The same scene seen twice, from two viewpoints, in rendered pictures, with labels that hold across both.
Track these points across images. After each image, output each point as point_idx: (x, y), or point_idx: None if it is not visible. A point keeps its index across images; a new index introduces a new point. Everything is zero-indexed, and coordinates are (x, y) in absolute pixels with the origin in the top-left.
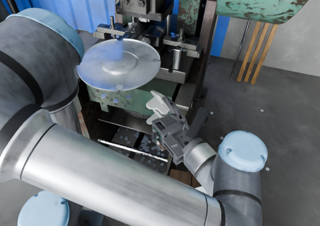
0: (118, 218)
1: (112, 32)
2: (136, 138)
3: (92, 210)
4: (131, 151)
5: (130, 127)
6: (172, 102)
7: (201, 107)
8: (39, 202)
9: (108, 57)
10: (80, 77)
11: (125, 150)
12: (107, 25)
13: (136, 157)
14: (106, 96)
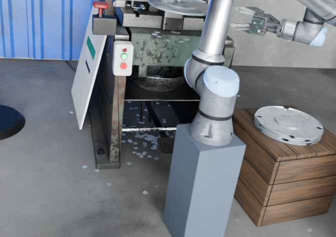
0: None
1: None
2: (141, 139)
3: (150, 199)
4: (162, 130)
5: (159, 99)
6: (255, 7)
7: (266, 13)
8: (215, 70)
9: (172, 2)
10: (170, 11)
11: (138, 150)
12: None
13: (156, 152)
14: (151, 54)
